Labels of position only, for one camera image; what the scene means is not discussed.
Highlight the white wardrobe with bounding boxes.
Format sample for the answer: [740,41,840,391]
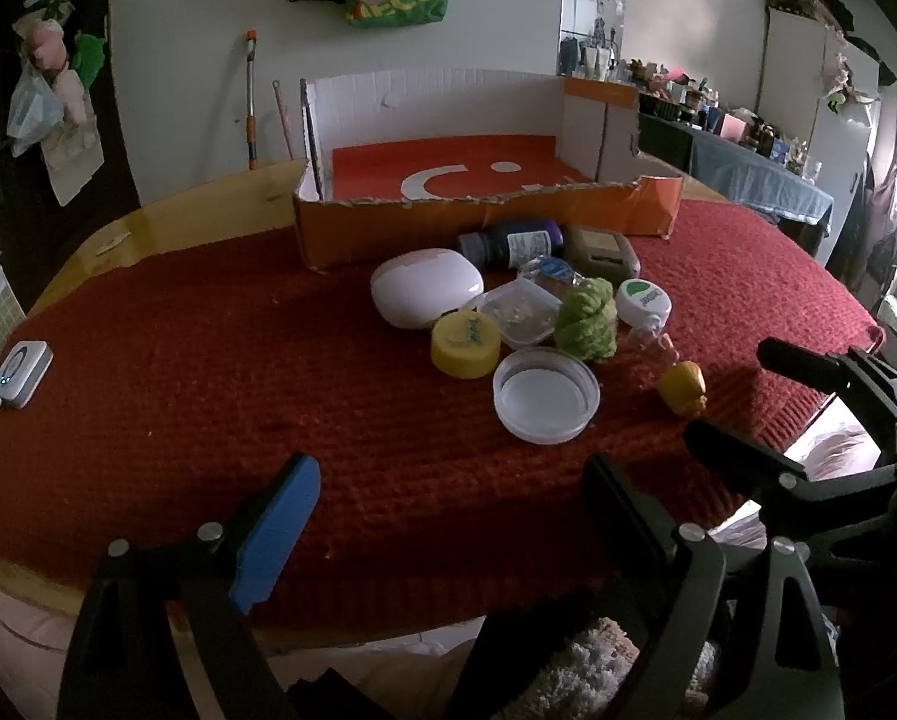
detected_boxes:
[755,0,897,263]

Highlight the hanging white paper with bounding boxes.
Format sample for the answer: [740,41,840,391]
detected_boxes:
[43,120,106,207]

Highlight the pink plush toy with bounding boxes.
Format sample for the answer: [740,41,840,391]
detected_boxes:
[28,19,89,128]

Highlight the cluster of toiletries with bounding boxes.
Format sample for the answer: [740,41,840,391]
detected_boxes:
[620,56,824,181]

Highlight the white square charger device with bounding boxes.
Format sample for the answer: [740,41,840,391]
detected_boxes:
[0,341,53,410]

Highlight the white fluffy rug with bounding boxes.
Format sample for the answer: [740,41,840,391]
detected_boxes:
[553,619,719,717]

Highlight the small yellow toy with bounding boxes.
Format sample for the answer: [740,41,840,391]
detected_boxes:
[656,361,709,419]

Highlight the clear plastic bag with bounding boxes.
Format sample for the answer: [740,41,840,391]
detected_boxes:
[5,67,67,158]

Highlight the clear round plastic lid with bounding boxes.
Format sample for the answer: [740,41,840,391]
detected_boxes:
[492,347,601,445]

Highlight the yellow round lid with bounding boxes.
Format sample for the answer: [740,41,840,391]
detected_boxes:
[430,310,503,380]

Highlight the wall mirror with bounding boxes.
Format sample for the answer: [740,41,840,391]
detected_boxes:
[553,0,629,80]

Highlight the thin pink stick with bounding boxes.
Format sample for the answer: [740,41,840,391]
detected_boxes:
[272,80,293,162]

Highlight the dark blue bottle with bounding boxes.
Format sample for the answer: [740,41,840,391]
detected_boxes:
[457,219,565,269]

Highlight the white cap with green label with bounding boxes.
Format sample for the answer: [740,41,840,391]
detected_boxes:
[614,279,673,327]

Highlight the orange cardboard box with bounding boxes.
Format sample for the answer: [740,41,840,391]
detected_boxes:
[292,69,684,272]

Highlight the white oval case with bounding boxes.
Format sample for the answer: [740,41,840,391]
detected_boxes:
[370,246,487,331]

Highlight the table with blue cloth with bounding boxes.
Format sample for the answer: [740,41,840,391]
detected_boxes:
[639,109,835,241]

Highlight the mop handle with orange grip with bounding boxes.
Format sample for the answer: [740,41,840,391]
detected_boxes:
[244,30,262,172]

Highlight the green plush toy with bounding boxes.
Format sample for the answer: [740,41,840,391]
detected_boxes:
[71,31,106,87]

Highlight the small clear bottle pink contents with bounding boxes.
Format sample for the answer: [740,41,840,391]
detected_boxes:
[628,315,680,391]

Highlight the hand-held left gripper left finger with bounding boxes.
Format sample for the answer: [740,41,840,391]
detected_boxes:
[56,452,322,720]

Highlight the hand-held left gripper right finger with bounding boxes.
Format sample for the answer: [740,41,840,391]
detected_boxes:
[583,454,847,720]

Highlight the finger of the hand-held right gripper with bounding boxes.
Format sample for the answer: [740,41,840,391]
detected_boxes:
[684,420,897,565]
[757,337,897,466]

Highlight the small clear plastic box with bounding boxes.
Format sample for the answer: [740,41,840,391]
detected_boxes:
[478,277,563,350]

